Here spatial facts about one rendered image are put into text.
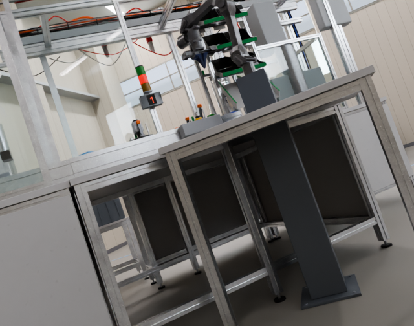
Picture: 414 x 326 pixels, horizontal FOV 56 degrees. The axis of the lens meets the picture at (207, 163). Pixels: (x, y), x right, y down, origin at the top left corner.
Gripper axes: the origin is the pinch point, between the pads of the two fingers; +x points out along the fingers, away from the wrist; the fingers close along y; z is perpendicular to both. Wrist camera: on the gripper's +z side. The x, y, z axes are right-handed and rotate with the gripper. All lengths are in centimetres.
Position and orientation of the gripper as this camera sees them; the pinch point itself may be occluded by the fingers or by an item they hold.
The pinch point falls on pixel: (202, 61)
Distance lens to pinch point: 206.3
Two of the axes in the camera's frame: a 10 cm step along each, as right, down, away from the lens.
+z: -3.2, 1.7, 9.3
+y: -8.9, 2.9, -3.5
